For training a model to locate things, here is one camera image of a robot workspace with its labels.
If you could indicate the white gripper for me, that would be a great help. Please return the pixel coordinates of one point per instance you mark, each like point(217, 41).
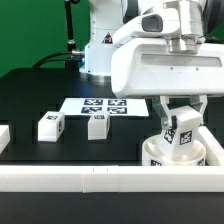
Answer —
point(145, 68)

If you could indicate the white round stool seat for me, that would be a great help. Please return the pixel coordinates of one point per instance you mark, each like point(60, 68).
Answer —
point(155, 154)

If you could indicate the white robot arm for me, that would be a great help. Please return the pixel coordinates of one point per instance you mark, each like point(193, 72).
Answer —
point(113, 23)

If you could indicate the white sheet with markers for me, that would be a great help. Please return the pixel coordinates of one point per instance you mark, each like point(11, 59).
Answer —
point(116, 107)

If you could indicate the black pole stand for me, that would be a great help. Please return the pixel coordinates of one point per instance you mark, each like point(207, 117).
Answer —
point(70, 64)

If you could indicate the white U-shaped fence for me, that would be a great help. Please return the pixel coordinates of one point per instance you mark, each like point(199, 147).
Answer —
point(86, 179)

